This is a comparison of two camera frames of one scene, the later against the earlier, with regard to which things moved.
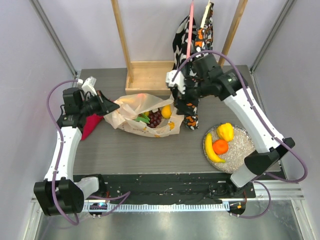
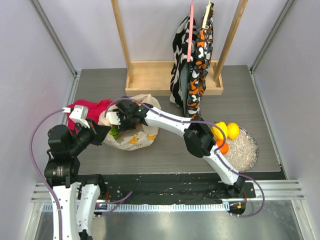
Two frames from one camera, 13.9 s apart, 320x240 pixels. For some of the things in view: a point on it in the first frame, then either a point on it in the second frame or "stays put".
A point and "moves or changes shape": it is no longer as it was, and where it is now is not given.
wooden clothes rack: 156,77 stays put
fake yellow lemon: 166,111 to 233,130
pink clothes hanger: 190,33 stays put
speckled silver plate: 240,146 stays put
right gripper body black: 188,93 to 122,119
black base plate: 178,187 stays put
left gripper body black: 91,107 to 85,136
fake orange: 220,146 stays put
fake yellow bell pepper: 226,131 to 217,133
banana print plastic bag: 121,116 moves or changes shape
